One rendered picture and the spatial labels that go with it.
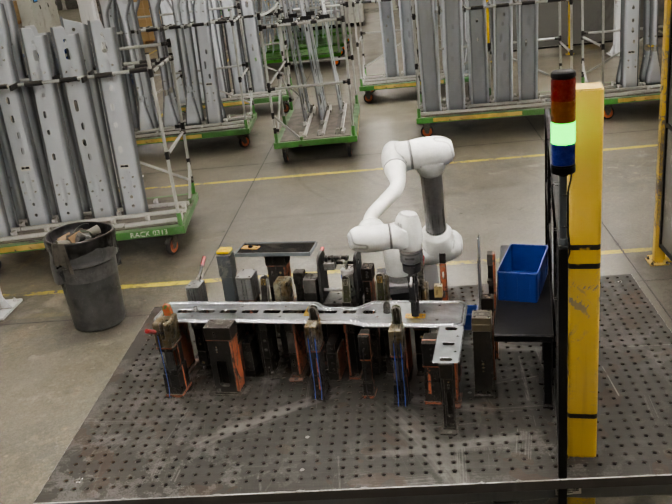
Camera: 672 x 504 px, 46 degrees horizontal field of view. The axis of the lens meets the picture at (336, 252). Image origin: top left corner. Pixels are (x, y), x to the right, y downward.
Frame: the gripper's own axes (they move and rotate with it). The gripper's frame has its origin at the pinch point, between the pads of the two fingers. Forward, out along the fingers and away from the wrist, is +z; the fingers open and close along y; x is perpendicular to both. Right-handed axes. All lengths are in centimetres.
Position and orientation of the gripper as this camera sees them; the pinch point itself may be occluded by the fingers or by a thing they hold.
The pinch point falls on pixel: (415, 307)
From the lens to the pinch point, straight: 326.1
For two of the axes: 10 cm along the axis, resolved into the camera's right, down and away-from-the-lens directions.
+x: 9.7, -0.2, -2.4
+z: 1.1, 9.2, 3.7
